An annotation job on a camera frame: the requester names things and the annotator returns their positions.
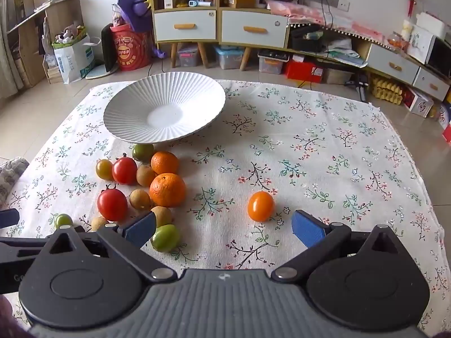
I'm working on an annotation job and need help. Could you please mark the tall wooden cabinet white drawer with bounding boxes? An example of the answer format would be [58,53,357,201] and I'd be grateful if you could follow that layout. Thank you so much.
[149,0,221,68]

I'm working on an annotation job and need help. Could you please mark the clear storage box blue lid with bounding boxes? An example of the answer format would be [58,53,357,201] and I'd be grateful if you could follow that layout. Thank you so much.
[214,46,244,70]

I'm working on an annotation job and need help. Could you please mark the pink cloth cover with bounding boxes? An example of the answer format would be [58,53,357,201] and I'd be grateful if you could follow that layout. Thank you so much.
[266,0,386,47]

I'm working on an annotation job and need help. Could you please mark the short wooden cabinet white drawer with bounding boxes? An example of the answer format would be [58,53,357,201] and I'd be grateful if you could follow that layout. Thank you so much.
[218,6,290,72]

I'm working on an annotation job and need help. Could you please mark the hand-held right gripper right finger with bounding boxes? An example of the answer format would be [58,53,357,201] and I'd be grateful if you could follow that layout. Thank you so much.
[270,210,404,283]

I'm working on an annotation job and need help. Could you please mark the black panel on white base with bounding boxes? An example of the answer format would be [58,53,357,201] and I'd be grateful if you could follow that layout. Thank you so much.
[85,24,119,80]

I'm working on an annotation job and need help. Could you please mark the small mandarin orange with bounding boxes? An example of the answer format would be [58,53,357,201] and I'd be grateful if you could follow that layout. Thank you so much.
[151,151,180,176]

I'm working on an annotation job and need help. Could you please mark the black floor cable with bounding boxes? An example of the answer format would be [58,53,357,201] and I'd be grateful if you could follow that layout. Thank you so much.
[147,58,165,78]

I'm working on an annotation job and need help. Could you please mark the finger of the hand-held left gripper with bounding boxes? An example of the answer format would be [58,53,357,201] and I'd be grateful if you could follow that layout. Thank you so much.
[0,208,20,228]
[0,237,50,256]

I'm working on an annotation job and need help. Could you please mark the grey quilted cushion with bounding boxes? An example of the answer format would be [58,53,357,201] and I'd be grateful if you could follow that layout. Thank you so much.
[0,157,29,209]

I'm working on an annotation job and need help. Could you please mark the floral tablecloth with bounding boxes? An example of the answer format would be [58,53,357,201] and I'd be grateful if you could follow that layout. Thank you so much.
[0,79,446,338]

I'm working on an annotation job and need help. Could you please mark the wooden bookshelf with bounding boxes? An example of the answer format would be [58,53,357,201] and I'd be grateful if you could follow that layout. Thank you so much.
[0,0,82,87]

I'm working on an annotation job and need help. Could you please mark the red printed bucket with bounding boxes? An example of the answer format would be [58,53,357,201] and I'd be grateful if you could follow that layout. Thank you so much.
[110,25,152,72]

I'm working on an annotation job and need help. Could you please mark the red tomato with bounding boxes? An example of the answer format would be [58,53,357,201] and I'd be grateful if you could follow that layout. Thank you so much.
[112,153,138,185]
[97,184,128,222]

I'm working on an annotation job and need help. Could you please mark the low wooden cabinet with drawers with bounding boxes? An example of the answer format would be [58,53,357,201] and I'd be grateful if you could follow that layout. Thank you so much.
[287,21,451,101]

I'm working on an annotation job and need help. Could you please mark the yellow cherry tomato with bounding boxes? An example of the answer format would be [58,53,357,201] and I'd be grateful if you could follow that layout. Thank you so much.
[95,159,114,180]

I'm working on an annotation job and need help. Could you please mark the white drawing paper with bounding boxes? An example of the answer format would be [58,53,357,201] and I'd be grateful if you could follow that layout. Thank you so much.
[409,25,436,65]

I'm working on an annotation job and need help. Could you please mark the black tripod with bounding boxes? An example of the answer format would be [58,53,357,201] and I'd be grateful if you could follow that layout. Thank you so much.
[355,74,369,103]

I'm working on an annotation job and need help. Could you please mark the glass jar orange contents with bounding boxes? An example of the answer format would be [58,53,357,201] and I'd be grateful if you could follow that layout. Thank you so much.
[388,32,409,50]

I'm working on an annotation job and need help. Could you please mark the large mandarin orange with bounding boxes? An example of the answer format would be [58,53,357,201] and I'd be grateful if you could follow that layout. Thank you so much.
[149,173,187,208]

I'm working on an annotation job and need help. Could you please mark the white ribbed plate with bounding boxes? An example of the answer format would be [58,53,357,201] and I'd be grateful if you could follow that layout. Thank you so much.
[103,72,226,145]

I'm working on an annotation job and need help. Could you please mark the red cardboard box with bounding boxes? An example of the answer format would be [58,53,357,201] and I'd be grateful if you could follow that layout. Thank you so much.
[285,60,324,84]

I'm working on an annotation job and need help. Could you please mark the orange cherry tomato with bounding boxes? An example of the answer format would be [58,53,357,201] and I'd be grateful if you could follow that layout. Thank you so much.
[247,191,275,223]

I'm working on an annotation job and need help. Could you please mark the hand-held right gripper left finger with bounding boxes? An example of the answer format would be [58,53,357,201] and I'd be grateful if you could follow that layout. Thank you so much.
[33,212,178,284]

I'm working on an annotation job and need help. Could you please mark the purple plush toy with hat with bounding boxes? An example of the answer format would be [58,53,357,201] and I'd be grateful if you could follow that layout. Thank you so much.
[117,0,166,59]

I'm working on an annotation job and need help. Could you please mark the white paper shopping bag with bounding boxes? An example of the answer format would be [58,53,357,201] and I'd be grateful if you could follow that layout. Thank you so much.
[53,35,96,84]

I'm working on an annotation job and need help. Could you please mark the clear storage box pink lid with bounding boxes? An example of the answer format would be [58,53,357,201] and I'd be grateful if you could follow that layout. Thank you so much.
[177,44,200,67]

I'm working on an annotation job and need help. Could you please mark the pile of documents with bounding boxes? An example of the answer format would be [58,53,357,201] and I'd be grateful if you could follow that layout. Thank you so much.
[317,39,368,67]

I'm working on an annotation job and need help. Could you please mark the white and red box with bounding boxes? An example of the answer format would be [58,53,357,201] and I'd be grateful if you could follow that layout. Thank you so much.
[403,88,435,117]

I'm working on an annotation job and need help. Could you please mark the clear storage box black lid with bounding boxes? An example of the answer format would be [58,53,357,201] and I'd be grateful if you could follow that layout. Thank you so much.
[258,50,287,75]

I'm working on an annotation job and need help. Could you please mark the beige curtain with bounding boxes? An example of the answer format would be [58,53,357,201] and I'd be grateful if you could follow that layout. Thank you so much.
[0,0,20,90]

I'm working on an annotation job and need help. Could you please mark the black storage basket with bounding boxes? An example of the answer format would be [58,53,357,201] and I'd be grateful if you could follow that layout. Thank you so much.
[291,25,323,53]

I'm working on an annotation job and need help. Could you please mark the yellow egg cartons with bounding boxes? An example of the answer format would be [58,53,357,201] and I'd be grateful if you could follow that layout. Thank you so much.
[372,77,404,105]

